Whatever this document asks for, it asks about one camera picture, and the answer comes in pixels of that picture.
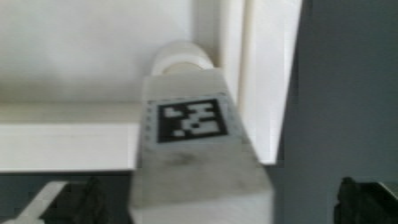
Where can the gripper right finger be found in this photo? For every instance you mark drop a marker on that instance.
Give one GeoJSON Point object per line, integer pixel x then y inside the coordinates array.
{"type": "Point", "coordinates": [367, 202]}

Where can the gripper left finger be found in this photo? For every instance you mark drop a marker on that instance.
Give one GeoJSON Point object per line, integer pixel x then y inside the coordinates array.
{"type": "Point", "coordinates": [68, 204]}

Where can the white table leg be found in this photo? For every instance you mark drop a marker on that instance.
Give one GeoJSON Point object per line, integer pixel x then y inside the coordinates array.
{"type": "Point", "coordinates": [200, 183]}

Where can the white square tabletop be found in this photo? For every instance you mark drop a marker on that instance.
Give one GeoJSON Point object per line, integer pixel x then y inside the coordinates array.
{"type": "Point", "coordinates": [79, 45]}

